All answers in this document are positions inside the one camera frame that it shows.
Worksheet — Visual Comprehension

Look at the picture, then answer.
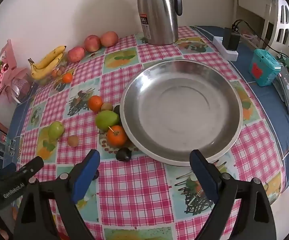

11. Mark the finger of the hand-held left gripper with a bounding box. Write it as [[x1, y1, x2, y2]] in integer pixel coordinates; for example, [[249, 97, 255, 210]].
[[17, 156, 44, 178], [0, 163, 17, 178]]

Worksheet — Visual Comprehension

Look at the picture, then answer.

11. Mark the small green mango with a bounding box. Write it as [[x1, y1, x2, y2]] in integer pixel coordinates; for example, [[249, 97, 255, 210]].
[[48, 121, 65, 140]]

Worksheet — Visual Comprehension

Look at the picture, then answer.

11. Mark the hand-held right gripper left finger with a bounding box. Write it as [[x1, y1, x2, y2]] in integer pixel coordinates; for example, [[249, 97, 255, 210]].
[[14, 149, 101, 240]]

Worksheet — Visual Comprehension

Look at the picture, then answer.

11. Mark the stainless steel thermos jug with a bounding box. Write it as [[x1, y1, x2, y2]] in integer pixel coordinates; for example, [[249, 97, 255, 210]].
[[138, 0, 183, 45]]

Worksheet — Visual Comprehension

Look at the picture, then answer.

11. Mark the black cable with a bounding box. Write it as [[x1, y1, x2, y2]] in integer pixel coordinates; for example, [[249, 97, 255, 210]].
[[232, 19, 289, 55]]

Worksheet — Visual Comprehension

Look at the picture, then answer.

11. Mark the bunch of yellow bananas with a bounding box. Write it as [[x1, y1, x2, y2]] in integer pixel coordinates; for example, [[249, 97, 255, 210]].
[[28, 45, 67, 80]]

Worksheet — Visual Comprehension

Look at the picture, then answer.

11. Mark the black charger adapter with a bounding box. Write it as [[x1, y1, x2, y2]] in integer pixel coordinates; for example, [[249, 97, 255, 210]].
[[223, 27, 240, 51]]

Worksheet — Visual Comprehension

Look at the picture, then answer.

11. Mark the pink checkered tablecloth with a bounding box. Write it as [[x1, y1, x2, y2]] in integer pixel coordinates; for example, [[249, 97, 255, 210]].
[[17, 26, 285, 240]]

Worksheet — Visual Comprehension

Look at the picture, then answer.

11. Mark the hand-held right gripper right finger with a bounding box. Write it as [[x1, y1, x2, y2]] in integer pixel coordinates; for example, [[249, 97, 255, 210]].
[[189, 149, 277, 240]]

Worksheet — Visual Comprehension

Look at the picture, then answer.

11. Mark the white chair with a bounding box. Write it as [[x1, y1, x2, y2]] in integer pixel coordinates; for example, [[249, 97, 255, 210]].
[[262, 0, 289, 60]]

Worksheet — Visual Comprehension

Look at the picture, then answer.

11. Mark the grey device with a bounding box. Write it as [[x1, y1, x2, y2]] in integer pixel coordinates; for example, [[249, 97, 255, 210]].
[[273, 74, 289, 115]]

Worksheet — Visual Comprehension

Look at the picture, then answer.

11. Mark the white power strip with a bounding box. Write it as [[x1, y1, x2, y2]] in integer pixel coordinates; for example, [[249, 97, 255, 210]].
[[213, 35, 238, 62]]

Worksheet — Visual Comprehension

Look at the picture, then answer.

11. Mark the white cabinet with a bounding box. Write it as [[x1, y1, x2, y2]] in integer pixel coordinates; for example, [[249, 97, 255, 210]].
[[233, 0, 280, 40]]

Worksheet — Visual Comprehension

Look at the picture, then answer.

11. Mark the glass mug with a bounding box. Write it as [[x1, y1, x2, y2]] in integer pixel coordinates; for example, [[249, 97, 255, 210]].
[[0, 130, 17, 159]]

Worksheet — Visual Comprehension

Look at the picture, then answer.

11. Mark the teal plastic box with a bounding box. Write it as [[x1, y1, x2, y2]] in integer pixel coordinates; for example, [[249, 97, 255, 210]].
[[249, 49, 281, 87]]

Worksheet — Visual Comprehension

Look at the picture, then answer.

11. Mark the red apple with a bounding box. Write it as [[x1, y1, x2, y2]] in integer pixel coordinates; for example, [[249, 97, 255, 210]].
[[68, 46, 86, 63], [84, 35, 101, 53], [100, 31, 119, 47]]

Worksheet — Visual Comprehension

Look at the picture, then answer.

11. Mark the pink flower bouquet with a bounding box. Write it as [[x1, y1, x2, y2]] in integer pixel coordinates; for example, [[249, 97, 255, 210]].
[[0, 39, 32, 105]]

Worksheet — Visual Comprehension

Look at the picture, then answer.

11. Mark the large green mango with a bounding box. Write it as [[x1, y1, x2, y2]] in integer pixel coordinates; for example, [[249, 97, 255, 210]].
[[95, 110, 121, 130]]

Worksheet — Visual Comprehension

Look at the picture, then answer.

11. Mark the stainless steel basin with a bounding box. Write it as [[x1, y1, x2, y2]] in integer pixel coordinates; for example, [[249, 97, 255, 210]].
[[120, 59, 243, 167]]

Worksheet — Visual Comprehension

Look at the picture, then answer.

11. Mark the blue cloth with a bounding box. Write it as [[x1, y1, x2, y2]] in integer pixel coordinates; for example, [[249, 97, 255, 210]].
[[8, 26, 289, 205]]

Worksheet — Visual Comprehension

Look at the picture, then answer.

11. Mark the orange tangerine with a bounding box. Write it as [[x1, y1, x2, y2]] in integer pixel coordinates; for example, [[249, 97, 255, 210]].
[[88, 95, 103, 112]]

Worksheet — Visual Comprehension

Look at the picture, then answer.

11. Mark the orange with stem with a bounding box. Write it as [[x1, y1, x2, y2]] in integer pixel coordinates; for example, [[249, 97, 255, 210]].
[[106, 125, 128, 147]]

